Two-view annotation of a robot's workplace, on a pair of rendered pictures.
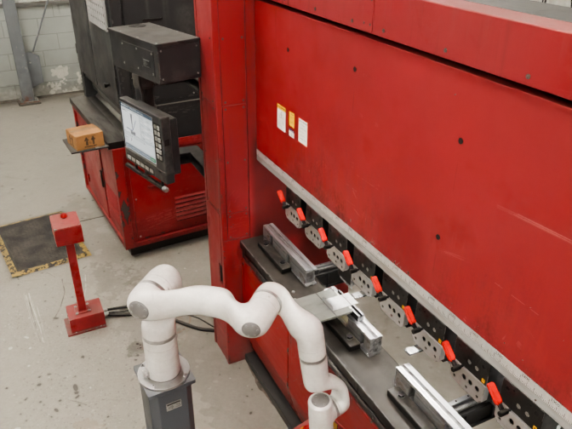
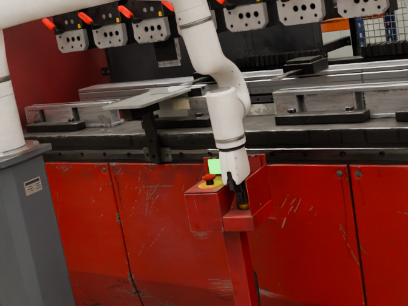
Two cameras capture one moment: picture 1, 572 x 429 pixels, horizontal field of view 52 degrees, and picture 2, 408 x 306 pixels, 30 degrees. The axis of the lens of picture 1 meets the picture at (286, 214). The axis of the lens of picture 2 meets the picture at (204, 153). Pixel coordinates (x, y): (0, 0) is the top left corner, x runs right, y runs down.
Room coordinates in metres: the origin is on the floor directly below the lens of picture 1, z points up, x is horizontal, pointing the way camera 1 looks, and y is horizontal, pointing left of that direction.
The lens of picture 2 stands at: (-0.41, 0.78, 1.34)
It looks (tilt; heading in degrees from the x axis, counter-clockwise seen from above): 12 degrees down; 336
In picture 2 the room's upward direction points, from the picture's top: 10 degrees counter-clockwise
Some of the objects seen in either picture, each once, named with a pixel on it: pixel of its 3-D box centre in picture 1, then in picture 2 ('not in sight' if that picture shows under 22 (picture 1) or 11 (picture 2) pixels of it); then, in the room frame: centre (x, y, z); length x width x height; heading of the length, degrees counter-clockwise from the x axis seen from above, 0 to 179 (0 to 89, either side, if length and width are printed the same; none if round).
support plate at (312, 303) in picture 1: (315, 308); (147, 99); (2.01, -0.13, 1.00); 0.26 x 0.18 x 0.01; 117
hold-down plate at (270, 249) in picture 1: (274, 256); (54, 126); (2.58, 0.06, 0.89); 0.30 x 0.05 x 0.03; 27
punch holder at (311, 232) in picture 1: (321, 225); (113, 22); (2.27, -0.16, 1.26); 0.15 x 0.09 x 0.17; 27
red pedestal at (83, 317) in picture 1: (75, 272); not in sight; (3.11, 1.35, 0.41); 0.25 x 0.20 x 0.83; 117
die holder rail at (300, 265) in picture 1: (288, 253); (72, 115); (2.57, -0.01, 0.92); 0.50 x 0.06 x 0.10; 27
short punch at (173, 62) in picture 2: (346, 274); (167, 53); (2.07, -0.26, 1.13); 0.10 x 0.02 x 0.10; 27
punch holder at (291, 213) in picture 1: (300, 206); (76, 28); (2.45, -0.07, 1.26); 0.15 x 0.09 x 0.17; 27
